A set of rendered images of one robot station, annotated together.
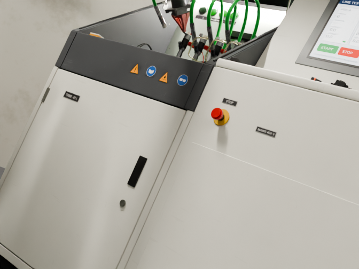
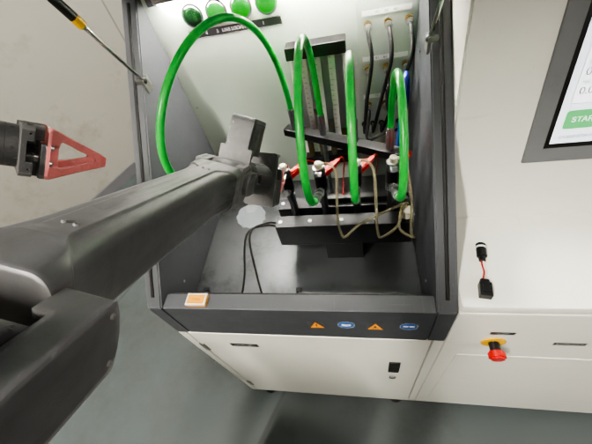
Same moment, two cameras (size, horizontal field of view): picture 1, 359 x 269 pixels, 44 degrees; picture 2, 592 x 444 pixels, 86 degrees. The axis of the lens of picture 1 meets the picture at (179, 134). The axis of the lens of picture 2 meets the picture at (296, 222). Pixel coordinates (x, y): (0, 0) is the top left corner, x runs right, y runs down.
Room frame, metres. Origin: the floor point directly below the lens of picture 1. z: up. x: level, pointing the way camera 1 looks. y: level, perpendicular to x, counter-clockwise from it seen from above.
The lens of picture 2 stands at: (1.26, 0.29, 1.60)
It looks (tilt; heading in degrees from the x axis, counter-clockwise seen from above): 49 degrees down; 344
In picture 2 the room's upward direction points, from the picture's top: 17 degrees counter-clockwise
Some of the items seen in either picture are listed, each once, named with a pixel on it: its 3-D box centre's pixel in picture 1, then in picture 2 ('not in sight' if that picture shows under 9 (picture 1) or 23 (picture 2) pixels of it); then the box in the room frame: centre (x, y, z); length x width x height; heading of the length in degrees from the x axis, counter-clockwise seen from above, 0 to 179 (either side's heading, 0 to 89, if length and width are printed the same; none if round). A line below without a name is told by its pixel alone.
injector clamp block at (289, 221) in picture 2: not in sight; (344, 227); (1.73, 0.03, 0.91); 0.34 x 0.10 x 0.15; 56
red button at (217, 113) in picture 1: (218, 115); (495, 350); (1.31, -0.08, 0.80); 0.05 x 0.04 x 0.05; 56
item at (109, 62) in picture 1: (127, 68); (294, 315); (1.60, 0.27, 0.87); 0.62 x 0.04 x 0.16; 56
